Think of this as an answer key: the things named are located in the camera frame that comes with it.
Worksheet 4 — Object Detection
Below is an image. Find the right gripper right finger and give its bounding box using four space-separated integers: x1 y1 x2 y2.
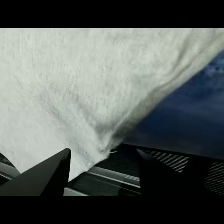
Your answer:
135 148 201 197

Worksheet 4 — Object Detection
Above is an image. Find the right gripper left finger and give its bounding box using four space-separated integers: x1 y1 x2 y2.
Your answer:
0 148 72 197

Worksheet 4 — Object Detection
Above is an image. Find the white garment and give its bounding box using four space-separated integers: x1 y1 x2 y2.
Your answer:
0 28 224 183

